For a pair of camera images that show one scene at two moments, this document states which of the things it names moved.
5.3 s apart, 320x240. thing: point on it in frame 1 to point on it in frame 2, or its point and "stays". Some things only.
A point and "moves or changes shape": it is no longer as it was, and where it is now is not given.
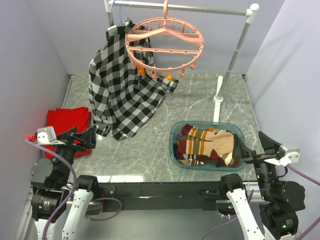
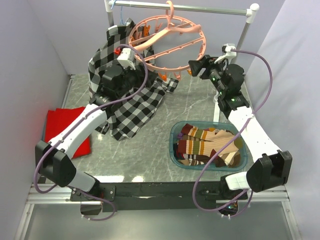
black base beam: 159,195 stays
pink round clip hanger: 163,45 moves or changes shape
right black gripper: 270,147 to 210,65
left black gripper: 86,138 to 140,75
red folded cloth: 65,119 stays
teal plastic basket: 236,127 stays
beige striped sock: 195,141 stays
